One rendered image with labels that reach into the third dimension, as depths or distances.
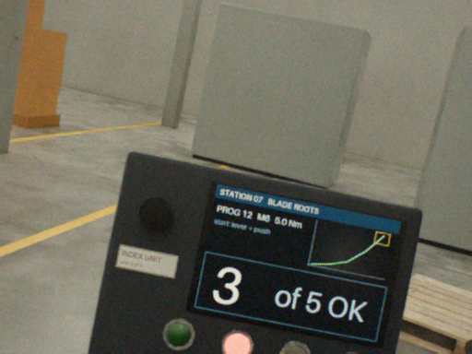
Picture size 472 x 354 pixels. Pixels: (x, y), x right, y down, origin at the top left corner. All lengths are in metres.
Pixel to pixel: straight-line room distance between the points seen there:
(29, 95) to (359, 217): 8.22
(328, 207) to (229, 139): 7.82
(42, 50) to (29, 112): 0.79
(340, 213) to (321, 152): 7.58
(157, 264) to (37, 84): 8.18
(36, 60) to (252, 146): 2.89
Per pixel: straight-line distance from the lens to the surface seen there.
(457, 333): 3.93
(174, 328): 0.56
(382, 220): 0.58
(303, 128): 8.17
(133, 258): 0.56
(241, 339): 0.56
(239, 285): 0.56
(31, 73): 8.75
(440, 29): 13.22
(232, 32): 8.39
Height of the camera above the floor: 1.35
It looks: 14 degrees down
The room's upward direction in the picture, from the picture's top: 12 degrees clockwise
